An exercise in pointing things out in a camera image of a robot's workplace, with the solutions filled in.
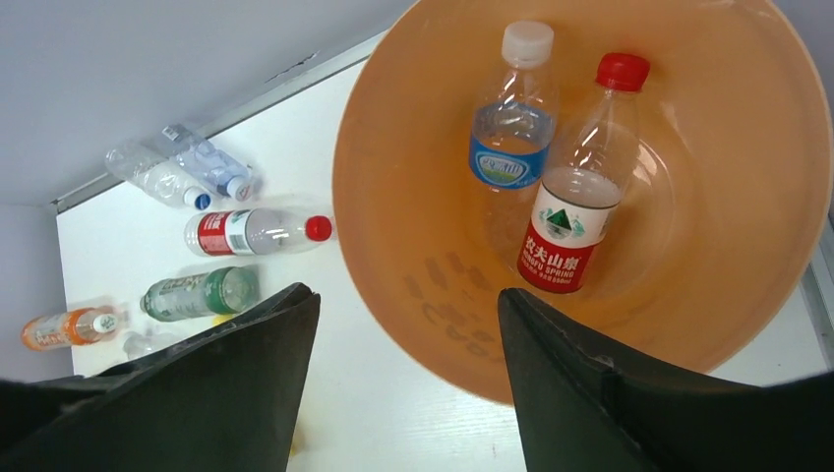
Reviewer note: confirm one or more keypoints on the blue pattern clear bottle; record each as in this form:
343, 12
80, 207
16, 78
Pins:
214, 168

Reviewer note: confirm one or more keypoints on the red cap clear bottle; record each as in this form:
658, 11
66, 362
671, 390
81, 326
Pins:
256, 232

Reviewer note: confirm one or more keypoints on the red label water bottle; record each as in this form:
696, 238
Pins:
585, 179

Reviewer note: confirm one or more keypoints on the orange cartoon plastic bin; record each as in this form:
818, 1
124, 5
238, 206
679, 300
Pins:
660, 171

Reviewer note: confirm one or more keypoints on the yellow juice bottle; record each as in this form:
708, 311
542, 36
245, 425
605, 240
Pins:
221, 319

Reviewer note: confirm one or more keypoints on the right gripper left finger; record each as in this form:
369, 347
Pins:
225, 399

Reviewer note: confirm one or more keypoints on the crushed clear bottle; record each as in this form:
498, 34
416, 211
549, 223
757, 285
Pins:
157, 176

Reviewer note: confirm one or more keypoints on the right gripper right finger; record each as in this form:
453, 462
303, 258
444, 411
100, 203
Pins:
587, 402

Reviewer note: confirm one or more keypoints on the green label bottle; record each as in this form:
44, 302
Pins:
225, 291

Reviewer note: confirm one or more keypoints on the orange drink bottle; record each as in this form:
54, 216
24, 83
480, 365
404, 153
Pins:
86, 326

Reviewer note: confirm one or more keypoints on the blue label water bottle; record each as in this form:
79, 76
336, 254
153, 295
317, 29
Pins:
513, 125

